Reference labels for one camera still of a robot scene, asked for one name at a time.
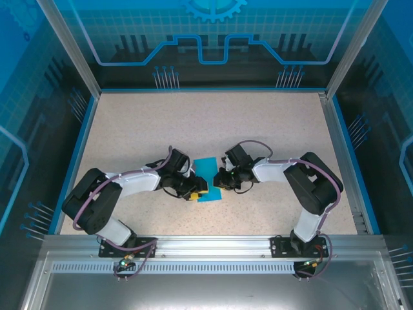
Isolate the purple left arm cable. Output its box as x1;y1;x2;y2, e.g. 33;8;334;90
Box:
72;145;175;281

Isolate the aluminium side rail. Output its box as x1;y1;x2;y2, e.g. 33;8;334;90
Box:
317;91;369;236

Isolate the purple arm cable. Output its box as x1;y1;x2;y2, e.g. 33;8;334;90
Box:
237;139;345;280
72;145;175;281

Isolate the cable connector with green light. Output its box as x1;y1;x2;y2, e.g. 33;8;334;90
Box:
116;254;136;271

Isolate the blue table edge strip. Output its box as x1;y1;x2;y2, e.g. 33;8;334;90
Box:
52;94;100;236
330;96;382;235

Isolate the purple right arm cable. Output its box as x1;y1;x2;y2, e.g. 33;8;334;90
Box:
237;139;345;280

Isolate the aluminium frame post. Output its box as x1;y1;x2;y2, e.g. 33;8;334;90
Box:
34;0;103;98
325;0;390;99

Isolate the slotted grey cable duct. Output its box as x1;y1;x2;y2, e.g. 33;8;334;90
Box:
50;262;299;275

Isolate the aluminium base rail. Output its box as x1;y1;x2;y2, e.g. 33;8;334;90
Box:
41;234;388;260

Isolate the cable connector with orange wires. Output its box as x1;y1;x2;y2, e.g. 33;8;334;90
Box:
301;257;325;269

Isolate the grey metal sheet tray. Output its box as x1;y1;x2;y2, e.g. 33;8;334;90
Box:
17;251;406;310

